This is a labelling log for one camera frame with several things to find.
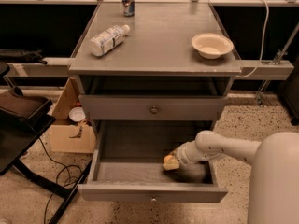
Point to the white paper bowl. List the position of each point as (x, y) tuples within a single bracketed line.
[(212, 46)]

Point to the black chair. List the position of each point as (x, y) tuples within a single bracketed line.
[(23, 119)]

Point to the cardboard box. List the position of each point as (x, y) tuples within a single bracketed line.
[(65, 134)]

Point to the closed grey upper drawer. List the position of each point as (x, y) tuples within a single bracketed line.
[(109, 107)]

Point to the white plastic bottle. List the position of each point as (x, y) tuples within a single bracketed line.
[(108, 40)]

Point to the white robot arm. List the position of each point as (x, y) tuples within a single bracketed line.
[(274, 177)]

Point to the grey drawer cabinet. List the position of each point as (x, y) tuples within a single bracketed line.
[(156, 58)]

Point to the white bowl in box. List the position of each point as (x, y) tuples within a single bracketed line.
[(77, 114)]

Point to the blue silver drink can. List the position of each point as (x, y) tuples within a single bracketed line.
[(128, 8)]

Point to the open grey lower drawer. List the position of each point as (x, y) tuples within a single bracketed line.
[(127, 165)]

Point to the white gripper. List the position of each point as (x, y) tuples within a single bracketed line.
[(184, 155)]

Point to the orange fruit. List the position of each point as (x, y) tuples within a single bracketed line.
[(167, 158)]

